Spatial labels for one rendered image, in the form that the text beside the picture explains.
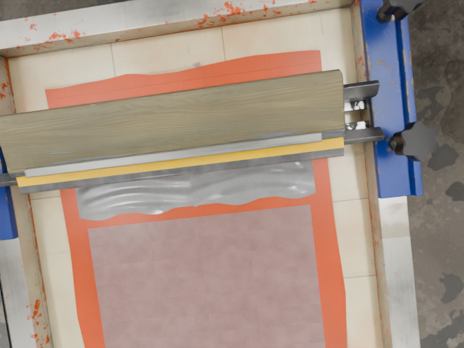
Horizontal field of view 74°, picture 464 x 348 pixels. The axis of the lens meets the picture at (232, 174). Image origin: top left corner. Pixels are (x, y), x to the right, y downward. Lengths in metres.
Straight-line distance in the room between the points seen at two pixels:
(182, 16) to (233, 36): 0.08
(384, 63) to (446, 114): 1.21
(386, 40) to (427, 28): 1.22
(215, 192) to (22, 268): 0.30
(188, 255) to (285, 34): 0.35
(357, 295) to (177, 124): 0.36
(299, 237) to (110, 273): 0.30
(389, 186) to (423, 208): 1.18
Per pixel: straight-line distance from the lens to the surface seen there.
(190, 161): 0.38
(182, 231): 0.48
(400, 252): 0.49
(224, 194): 0.46
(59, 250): 0.57
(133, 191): 0.49
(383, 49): 0.46
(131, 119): 0.38
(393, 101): 0.45
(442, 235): 1.69
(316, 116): 0.37
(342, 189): 0.48
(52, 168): 0.42
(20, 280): 0.57
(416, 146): 0.40
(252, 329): 0.53
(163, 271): 0.51
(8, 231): 0.54
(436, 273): 1.73
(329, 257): 0.50
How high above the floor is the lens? 1.41
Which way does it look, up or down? 85 degrees down
